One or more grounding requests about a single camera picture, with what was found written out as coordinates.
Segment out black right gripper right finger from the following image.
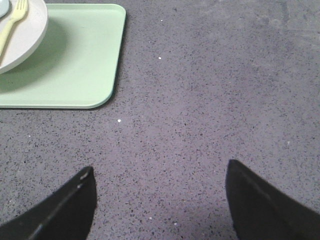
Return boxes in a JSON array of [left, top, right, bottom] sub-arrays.
[[225, 159, 320, 240]]

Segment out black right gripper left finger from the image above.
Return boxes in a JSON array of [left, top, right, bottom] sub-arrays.
[[0, 166, 97, 240]]

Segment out white round plate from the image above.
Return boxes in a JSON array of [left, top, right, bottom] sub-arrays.
[[0, 0, 49, 74]]

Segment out yellow plastic fork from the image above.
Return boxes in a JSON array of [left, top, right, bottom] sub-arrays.
[[0, 0, 29, 55]]

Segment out light green plastic tray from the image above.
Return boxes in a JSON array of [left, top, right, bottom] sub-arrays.
[[0, 3, 126, 109]]

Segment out pale blue plastic spoon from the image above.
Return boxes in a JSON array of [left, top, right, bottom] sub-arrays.
[[0, 0, 11, 18]]

